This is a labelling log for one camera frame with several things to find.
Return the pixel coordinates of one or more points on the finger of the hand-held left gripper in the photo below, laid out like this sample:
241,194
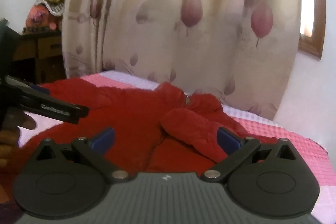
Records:
25,85
56,111

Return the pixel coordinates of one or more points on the pink stuffed toy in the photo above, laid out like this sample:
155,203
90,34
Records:
43,15

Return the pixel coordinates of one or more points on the person's left hand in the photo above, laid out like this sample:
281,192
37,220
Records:
25,121

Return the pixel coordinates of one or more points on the cream floral curtain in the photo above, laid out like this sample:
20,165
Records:
183,16

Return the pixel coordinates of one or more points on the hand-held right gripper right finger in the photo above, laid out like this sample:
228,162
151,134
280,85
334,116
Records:
229,139

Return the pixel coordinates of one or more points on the red puffer jacket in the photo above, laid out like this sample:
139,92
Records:
136,119

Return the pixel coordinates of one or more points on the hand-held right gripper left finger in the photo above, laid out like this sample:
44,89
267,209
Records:
103,139

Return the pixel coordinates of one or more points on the pink checked bed sheet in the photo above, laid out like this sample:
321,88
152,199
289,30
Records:
294,140

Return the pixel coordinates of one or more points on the dark wooden cabinet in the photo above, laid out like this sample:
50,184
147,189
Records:
36,56

